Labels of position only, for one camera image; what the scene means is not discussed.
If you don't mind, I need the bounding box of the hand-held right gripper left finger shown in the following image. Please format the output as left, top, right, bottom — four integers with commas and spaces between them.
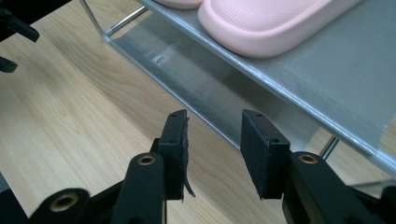
157, 108, 197, 201

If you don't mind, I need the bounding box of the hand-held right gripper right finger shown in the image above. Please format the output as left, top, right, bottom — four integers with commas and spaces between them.
239, 108, 292, 201

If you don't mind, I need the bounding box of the grey shoe rack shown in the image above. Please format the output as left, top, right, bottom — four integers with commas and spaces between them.
78, 0, 396, 189

